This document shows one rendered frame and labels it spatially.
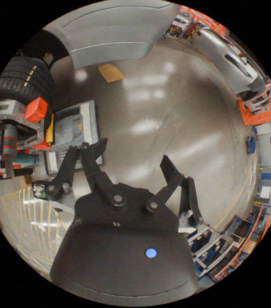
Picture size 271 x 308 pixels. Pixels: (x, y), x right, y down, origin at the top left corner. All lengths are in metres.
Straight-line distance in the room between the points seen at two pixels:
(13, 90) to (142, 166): 1.26
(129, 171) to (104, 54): 1.13
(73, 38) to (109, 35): 0.19
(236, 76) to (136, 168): 2.23
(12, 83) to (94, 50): 0.46
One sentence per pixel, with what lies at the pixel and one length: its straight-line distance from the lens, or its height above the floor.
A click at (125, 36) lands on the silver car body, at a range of 0.65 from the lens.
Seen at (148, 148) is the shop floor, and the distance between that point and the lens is 1.17.
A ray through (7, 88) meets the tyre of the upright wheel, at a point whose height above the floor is 1.03.
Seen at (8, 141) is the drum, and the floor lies 0.88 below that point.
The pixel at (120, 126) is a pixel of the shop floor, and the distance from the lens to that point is 1.18.
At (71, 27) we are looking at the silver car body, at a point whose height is 1.06.
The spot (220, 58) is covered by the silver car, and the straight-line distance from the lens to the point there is 2.10.
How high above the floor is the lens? 1.11
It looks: 80 degrees down
